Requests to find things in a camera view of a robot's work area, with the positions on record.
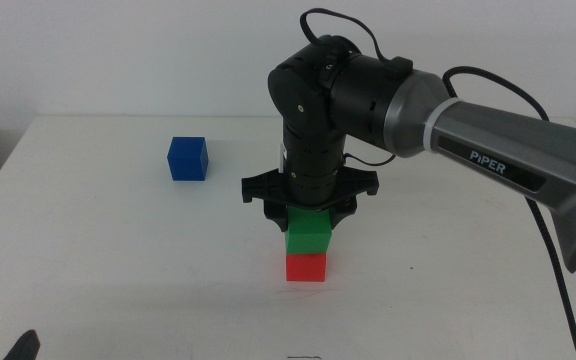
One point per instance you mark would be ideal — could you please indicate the green cube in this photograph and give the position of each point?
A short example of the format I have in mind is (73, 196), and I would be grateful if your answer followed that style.
(308, 232)

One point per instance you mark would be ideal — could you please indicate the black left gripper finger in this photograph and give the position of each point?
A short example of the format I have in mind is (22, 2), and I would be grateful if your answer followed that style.
(25, 347)

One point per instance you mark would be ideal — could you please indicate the blue cube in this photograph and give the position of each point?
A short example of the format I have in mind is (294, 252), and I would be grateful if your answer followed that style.
(187, 160)

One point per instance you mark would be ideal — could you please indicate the red cube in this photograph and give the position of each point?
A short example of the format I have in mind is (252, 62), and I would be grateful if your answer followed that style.
(306, 267)

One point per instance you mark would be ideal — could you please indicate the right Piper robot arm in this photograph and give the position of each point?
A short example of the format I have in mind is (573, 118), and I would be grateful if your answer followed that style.
(493, 130)

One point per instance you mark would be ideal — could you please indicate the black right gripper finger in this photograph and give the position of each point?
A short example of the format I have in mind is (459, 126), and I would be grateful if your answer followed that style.
(340, 215)
(275, 216)

